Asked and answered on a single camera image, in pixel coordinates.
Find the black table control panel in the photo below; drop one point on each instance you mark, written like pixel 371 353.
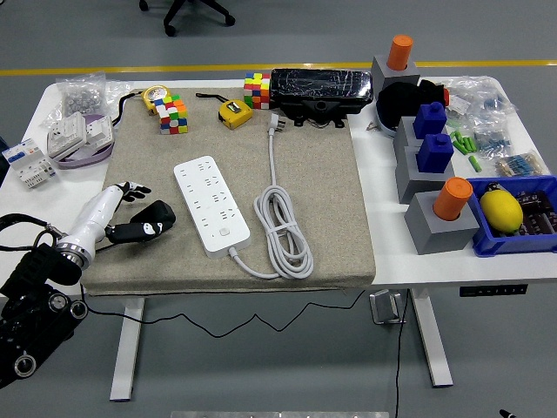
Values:
pixel 494 291

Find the silver metal bracket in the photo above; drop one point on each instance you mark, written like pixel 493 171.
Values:
pixel 385 307

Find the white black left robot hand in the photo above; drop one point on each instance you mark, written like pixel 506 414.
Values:
pixel 93 217

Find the small red knob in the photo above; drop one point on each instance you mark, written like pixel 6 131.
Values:
pixel 446 96

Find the grey holder block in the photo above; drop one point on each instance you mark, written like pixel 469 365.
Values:
pixel 428 235
pixel 404 135
pixel 383 72
pixel 407 174

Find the clear bag of tan resistors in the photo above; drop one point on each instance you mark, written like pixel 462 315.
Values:
pixel 522 164

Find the black wrapped device box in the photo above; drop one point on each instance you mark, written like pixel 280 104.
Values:
pixel 320 87

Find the blue square peg block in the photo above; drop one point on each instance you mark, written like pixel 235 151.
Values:
pixel 428 122
pixel 433 154

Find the black capacitors pile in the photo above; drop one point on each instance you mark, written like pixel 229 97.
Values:
pixel 537 213

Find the empty clear plastic bag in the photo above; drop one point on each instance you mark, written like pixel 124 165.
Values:
pixel 117 91

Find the green battery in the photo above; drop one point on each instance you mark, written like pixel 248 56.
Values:
pixel 474 163
pixel 457 137
pixel 460 146
pixel 471 145

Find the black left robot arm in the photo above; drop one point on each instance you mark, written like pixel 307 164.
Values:
pixel 35 313

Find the clear bag of mixed parts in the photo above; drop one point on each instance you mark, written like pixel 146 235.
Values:
pixel 474 102

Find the yellow lemon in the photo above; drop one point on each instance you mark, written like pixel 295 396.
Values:
pixel 500 211

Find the grey-brown fabric mat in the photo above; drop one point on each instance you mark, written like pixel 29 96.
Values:
pixel 317 196

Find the colourful puzzle cube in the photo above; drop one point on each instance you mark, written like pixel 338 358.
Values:
pixel 257 89
pixel 172 115

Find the clear bag of blue resistors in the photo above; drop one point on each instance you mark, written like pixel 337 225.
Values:
pixel 491 141

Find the round yellow tape measure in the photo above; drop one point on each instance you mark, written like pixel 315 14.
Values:
pixel 156 93

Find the small metal screws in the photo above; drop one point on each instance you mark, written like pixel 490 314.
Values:
pixel 371 126

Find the black power adapter plug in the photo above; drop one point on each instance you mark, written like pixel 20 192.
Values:
pixel 159 211

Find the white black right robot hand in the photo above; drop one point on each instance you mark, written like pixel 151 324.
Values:
pixel 505 413

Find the black office chair base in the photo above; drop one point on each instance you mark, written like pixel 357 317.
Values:
pixel 170 29

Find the white wall socket panel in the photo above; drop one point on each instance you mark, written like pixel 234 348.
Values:
pixel 100 130
pixel 65 135

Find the black cloth cap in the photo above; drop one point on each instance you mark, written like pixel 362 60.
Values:
pixel 398 102

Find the white table leg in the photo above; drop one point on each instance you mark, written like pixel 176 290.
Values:
pixel 126 348
pixel 428 335

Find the square yellow tape measure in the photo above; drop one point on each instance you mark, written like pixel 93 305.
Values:
pixel 235 115

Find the white power strip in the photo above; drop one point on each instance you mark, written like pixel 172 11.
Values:
pixel 209 204

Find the blue plastic bin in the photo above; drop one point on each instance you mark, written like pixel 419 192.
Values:
pixel 496 246

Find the clear bag of grey parts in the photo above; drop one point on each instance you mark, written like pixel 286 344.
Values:
pixel 80 98

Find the orange cylinder peg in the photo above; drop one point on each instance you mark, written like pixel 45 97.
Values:
pixel 399 52
pixel 452 198

